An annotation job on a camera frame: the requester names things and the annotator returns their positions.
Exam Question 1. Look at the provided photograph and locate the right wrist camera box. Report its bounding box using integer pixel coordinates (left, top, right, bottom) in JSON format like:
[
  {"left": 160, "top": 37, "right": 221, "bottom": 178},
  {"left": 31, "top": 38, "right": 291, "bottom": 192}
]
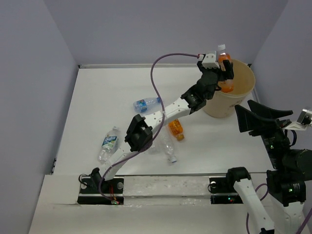
[{"left": 285, "top": 109, "right": 312, "bottom": 131}]

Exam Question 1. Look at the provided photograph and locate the clear bottle without cap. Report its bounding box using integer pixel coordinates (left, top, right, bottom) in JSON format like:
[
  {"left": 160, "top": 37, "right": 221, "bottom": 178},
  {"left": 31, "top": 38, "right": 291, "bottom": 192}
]
[{"left": 147, "top": 144, "right": 159, "bottom": 155}]

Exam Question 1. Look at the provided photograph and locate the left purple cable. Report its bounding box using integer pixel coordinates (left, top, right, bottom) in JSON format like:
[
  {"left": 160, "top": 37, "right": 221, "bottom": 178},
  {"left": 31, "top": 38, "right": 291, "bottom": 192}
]
[{"left": 98, "top": 52, "right": 205, "bottom": 203}]

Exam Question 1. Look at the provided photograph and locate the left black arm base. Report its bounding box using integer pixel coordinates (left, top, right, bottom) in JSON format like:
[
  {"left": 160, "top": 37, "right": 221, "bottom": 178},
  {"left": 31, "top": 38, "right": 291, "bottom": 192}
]
[{"left": 77, "top": 168, "right": 124, "bottom": 205}]

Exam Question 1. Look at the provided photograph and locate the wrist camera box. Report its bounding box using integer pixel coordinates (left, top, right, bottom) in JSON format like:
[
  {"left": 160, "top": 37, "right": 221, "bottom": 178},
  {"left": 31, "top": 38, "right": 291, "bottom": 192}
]
[
  {"left": 202, "top": 51, "right": 220, "bottom": 69},
  {"left": 285, "top": 109, "right": 312, "bottom": 131}
]

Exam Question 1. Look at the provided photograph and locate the green label water bottle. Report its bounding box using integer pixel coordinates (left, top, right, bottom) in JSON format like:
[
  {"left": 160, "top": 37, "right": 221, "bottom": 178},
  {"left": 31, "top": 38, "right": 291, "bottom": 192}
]
[{"left": 97, "top": 126, "right": 120, "bottom": 164}]

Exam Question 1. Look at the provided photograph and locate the short orange bottle orange cap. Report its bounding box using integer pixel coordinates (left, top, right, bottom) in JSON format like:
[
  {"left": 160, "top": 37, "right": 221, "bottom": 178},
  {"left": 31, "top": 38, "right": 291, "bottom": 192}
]
[{"left": 168, "top": 119, "right": 184, "bottom": 141}]

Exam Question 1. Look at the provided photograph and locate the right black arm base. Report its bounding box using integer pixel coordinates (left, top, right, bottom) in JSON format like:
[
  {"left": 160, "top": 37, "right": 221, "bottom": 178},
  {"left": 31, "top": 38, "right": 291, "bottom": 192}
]
[{"left": 207, "top": 167, "right": 251, "bottom": 205}]

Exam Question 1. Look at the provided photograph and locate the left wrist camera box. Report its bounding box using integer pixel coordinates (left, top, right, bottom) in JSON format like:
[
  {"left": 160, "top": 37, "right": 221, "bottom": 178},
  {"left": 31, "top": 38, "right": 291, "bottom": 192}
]
[{"left": 202, "top": 51, "right": 220, "bottom": 69}]

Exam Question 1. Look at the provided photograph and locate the clear bottle blue cap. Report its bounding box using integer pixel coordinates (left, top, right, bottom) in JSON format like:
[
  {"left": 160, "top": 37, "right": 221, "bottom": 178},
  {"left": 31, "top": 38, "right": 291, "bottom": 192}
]
[{"left": 157, "top": 128, "right": 177, "bottom": 163}]

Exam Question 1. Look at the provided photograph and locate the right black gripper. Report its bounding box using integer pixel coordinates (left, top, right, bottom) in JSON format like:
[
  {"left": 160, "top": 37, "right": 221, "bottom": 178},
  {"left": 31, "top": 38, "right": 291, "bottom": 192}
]
[{"left": 234, "top": 97, "right": 292, "bottom": 168}]

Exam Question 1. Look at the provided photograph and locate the tall orange label bottle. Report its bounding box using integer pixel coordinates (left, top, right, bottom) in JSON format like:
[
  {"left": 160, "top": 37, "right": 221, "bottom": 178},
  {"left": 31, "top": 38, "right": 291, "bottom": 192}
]
[{"left": 218, "top": 44, "right": 234, "bottom": 93}]

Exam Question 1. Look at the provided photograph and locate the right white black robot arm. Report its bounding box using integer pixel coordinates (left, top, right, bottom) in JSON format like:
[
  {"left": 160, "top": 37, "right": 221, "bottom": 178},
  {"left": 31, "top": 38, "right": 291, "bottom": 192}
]
[{"left": 224, "top": 100, "right": 312, "bottom": 234}]

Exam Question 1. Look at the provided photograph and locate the blue label small bottle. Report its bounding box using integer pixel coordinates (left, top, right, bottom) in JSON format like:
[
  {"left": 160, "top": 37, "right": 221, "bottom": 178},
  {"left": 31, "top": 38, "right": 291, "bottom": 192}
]
[{"left": 133, "top": 97, "right": 160, "bottom": 113}]

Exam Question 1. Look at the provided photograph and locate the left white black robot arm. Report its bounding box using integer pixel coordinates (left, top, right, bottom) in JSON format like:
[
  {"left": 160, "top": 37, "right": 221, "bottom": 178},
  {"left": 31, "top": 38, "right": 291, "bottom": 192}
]
[{"left": 91, "top": 59, "right": 234, "bottom": 193}]

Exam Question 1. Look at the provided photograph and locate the beige round bin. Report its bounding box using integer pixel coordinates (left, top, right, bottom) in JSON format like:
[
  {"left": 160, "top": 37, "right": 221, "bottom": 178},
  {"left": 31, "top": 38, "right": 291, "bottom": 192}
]
[{"left": 203, "top": 59, "right": 255, "bottom": 118}]

